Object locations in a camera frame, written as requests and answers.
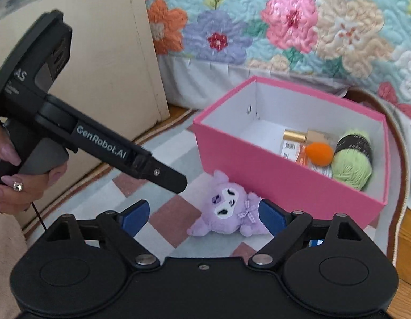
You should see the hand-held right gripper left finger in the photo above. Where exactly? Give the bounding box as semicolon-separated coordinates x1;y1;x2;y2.
44;199;160;268

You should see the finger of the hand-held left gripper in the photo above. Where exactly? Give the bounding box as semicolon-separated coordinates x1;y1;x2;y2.
132;153;188;194

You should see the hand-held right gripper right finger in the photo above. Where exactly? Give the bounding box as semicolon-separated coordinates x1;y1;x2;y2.
248;199;364;268

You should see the purple plush toy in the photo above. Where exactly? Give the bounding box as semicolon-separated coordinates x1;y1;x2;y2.
186;169;269;237

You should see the pink cardboard box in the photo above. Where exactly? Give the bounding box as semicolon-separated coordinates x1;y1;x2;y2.
192;76;392;230

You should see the orange makeup sponge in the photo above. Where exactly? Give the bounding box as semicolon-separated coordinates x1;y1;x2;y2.
305;142;334;167

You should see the foundation bottle with gold cap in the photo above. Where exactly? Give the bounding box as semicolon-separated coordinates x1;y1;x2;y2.
283;129;339;147

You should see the person's left hand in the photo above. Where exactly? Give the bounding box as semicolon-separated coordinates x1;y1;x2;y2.
0;138;68;215

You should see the checkered rug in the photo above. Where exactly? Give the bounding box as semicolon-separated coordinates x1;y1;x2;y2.
21;88;410;270

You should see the beige wooden cabinet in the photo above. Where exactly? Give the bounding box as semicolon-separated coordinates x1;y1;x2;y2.
0;0;171;230

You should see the green yarn ball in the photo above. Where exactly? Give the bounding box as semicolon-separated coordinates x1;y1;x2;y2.
330;130;374;192

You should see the white bed skirt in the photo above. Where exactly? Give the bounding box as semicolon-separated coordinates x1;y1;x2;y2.
157;55;411;143

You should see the floral quilt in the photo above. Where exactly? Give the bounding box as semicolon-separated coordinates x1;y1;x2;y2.
141;0;411;123

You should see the black cable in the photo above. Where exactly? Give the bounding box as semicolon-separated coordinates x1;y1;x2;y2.
31;201;48;231

